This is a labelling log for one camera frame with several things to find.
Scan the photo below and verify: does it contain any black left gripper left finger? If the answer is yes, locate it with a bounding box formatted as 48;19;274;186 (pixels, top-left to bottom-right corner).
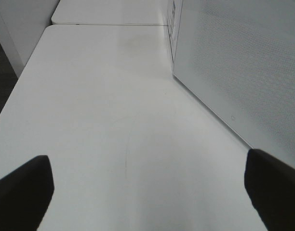
0;155;54;231

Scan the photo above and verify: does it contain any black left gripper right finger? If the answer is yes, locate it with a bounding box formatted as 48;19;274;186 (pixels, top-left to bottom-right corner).
244;149;295;231

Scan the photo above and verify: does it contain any white microwave door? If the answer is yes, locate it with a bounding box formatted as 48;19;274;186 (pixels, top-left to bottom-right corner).
174;0;295;168

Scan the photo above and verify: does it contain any white adjacent table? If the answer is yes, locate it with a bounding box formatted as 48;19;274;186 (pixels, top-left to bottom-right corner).
51;0;168;26

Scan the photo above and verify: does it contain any white microwave oven body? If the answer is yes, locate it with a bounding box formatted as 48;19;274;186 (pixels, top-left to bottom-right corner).
166;0;184;69

